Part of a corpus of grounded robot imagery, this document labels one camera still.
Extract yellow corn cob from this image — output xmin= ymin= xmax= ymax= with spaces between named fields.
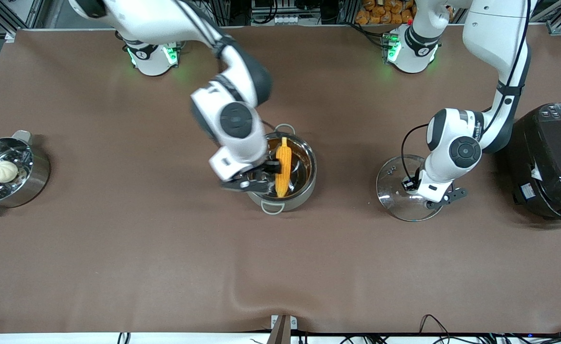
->
xmin=275 ymin=137 xmax=293 ymax=198

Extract glass lid with wooden knob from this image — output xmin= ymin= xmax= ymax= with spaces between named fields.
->
xmin=376 ymin=154 xmax=445 ymax=222

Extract black rice cooker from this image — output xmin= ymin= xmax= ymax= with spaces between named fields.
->
xmin=504 ymin=102 xmax=561 ymax=225

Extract silver steamer pot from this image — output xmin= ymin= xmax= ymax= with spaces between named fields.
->
xmin=0 ymin=130 xmax=51 ymax=215

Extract brown tablecloth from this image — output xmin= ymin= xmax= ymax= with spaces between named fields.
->
xmin=0 ymin=26 xmax=561 ymax=333

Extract white power strip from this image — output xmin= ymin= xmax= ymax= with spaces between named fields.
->
xmin=260 ymin=13 xmax=296 ymax=25

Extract white steamed bun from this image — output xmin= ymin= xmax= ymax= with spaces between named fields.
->
xmin=0 ymin=160 xmax=19 ymax=183

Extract black looped floor cable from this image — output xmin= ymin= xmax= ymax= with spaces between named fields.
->
xmin=419 ymin=314 xmax=455 ymax=344

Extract packaged bread rolls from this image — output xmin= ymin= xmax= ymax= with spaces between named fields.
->
xmin=356 ymin=0 xmax=415 ymax=25

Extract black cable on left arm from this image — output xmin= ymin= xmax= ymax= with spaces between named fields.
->
xmin=401 ymin=123 xmax=430 ymax=189

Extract metal table clamp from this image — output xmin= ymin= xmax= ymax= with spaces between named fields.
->
xmin=270 ymin=314 xmax=298 ymax=344

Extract silver pot with loop handles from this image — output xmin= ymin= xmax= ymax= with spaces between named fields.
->
xmin=246 ymin=123 xmax=318 ymax=215

